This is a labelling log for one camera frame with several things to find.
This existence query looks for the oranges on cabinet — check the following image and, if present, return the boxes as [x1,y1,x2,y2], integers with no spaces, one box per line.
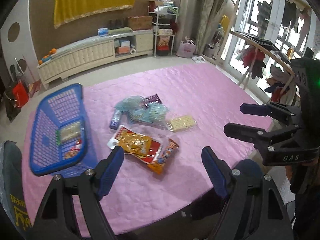
[38,48,57,66]

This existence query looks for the pink shopping bag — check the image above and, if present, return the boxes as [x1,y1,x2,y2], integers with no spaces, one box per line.
[176,37,196,59]

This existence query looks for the large light blue snack bag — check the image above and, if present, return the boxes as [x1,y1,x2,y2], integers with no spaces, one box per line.
[129,102,169,126]

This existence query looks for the clear cracker pack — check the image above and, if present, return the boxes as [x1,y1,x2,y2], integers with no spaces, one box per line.
[167,115,196,132]

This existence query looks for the cardboard box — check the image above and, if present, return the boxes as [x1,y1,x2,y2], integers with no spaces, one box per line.
[127,16,153,31]

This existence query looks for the blue plastic basket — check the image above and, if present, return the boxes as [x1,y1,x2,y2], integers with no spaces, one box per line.
[29,83,87,177]

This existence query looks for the purple tube snack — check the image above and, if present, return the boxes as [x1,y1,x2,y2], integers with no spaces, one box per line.
[109,109,123,130]

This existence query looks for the white metal shelf rack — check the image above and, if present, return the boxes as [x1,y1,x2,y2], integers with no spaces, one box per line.
[148,4,179,57]

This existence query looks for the pink quilted table cover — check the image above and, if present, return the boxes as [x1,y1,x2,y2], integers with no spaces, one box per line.
[22,63,272,235]

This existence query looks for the green folded cloth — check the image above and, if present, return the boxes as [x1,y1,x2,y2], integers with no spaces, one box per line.
[108,27,133,36]

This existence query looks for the red yellow snack pouch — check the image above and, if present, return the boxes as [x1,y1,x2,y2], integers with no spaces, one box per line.
[107,125,162,164]

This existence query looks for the orange cartoon snack pack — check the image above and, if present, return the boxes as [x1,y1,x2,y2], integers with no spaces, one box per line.
[147,138,179,175]

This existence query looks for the white slippers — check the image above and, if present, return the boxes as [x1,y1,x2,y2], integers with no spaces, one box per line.
[191,56,206,64]

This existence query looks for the wooden clothes rack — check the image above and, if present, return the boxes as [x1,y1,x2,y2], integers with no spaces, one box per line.
[223,31,296,105]

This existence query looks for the green-edged cracker pack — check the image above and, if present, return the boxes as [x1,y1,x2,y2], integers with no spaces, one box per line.
[55,121,81,145]

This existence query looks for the dark purple snack packet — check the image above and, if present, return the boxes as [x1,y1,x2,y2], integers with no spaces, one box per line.
[145,94,162,104]

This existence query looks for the tissue pack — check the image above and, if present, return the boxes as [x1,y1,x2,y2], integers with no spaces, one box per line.
[98,28,109,36]

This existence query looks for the red orange snack bag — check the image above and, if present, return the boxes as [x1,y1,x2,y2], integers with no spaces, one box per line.
[64,139,82,159]

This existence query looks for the grey embroidered cushion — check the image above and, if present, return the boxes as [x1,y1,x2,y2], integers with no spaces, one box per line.
[1,140,32,239]

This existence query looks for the small light blue snack bag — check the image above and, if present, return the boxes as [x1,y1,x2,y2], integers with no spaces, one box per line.
[115,95,145,112]

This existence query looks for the cream TV cabinet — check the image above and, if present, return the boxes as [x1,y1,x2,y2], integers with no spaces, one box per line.
[37,29,153,89]

